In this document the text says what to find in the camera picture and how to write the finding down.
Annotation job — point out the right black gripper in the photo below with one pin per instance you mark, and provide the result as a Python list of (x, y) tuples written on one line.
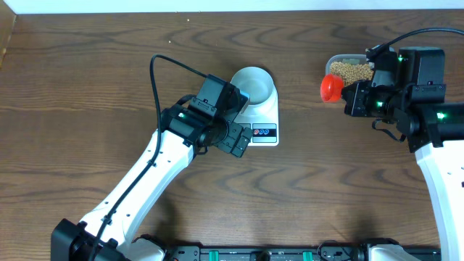
[(354, 107)]

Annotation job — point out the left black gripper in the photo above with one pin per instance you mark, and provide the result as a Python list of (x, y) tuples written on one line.
[(228, 143)]

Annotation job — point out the red plastic measuring scoop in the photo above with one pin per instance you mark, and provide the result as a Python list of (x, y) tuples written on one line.
[(330, 88)]

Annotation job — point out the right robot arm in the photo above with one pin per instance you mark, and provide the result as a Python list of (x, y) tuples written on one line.
[(408, 90)]

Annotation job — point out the white digital kitchen scale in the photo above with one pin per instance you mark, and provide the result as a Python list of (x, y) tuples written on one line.
[(263, 119)]

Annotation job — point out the grey round bowl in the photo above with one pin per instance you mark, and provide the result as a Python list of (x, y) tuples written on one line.
[(256, 82)]

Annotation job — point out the soybeans in container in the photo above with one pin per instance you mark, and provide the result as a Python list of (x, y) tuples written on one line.
[(351, 73)]

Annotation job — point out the clear plastic container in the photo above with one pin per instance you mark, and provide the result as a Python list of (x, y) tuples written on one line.
[(353, 59)]

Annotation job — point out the cardboard panel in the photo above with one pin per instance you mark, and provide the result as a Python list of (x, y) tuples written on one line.
[(7, 23)]

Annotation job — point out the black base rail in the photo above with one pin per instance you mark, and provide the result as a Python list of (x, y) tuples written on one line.
[(197, 253)]

